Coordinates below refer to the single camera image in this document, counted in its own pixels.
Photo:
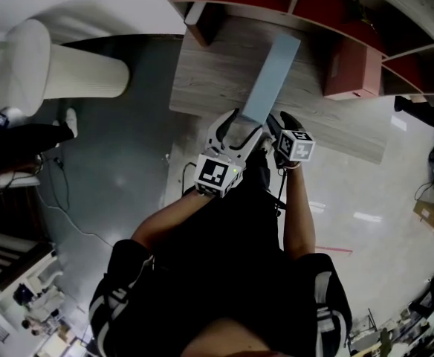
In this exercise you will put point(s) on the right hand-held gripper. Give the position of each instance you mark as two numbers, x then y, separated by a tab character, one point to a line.
298	147

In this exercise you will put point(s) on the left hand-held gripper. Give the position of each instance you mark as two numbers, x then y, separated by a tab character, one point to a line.
213	173

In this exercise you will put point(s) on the light blue folder box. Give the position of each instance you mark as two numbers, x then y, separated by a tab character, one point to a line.
269	84

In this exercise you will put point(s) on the pink folder box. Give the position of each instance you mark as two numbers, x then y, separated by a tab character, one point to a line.
350	73

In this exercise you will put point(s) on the person's right forearm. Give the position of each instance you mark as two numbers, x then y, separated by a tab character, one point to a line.
298	214

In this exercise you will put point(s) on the person's left forearm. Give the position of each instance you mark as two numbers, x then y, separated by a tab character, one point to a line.
165	221

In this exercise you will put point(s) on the person's light shoe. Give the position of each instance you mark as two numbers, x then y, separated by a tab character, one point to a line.
266	144

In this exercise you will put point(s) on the white wristband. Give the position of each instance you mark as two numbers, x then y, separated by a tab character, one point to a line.
291	166

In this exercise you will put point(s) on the grey wooden desk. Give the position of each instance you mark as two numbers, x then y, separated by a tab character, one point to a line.
217	80

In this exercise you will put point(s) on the brown gold-printed book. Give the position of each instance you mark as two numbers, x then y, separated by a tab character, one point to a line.
206	28

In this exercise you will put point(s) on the person's black clothed body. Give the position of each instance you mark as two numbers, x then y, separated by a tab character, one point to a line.
217	259

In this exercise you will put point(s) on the green leaf sprig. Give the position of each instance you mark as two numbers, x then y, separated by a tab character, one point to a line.
360	13

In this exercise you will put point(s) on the brown cardboard box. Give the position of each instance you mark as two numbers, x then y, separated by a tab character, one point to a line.
432	214

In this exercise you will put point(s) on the white storage rack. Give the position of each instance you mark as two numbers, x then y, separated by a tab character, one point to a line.
425	311

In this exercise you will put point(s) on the white cluttered workbench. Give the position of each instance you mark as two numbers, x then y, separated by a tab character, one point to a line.
27	270

